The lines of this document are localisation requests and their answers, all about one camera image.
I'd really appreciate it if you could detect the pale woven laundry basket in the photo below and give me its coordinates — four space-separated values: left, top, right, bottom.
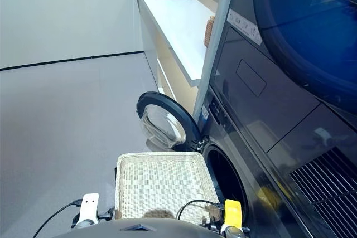
114 152 221 224

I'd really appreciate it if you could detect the grey stacked washing machine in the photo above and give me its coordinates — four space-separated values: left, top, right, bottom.
195 0 357 238

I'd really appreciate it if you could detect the small brown woven basket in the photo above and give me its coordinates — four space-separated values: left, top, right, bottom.
204 16 216 48

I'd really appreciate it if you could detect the grey robot torso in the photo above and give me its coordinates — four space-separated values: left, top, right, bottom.
52 217 224 238

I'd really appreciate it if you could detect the round glass washer door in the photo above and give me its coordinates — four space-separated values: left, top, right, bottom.
136 91 206 154

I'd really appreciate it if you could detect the white side panel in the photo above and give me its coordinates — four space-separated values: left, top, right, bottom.
192 0 239 124

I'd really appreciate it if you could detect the white instruction sticker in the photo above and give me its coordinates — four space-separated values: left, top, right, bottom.
226 8 263 46

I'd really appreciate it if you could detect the white counter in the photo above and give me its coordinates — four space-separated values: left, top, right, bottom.
133 0 218 88

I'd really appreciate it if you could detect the dark blue round dryer door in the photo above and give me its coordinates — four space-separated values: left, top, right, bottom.
252 0 357 116

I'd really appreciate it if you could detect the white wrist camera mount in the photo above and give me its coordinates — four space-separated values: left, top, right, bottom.
78 193 100 224
224 198 242 230

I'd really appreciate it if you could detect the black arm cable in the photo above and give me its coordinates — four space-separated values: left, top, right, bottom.
32 198 84 238
176 199 226 221

